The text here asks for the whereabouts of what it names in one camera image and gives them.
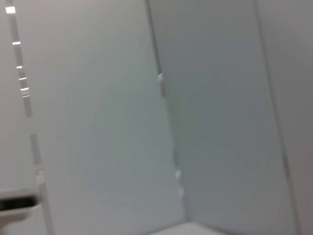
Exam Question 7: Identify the grey partition corner strip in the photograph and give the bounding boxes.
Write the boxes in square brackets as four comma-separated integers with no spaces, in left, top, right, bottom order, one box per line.
[146,0,189,217]

